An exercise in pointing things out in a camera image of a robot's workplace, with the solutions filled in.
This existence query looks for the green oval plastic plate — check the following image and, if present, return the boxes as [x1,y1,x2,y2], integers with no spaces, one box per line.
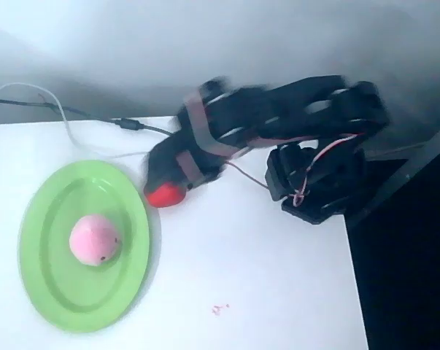
[18,159,151,324]

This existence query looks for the black power cable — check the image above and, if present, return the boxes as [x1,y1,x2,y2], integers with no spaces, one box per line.
[0,96,174,136]

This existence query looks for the red toy strawberry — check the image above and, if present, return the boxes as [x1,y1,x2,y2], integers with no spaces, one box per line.
[143,183,188,209]

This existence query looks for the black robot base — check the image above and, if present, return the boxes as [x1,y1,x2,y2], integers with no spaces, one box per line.
[280,182,347,225]

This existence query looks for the pink toy peach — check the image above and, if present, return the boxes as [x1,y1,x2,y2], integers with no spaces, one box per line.
[69,214,125,265]

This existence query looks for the black and white cables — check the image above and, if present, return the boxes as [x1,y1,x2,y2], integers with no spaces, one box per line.
[0,82,150,158]

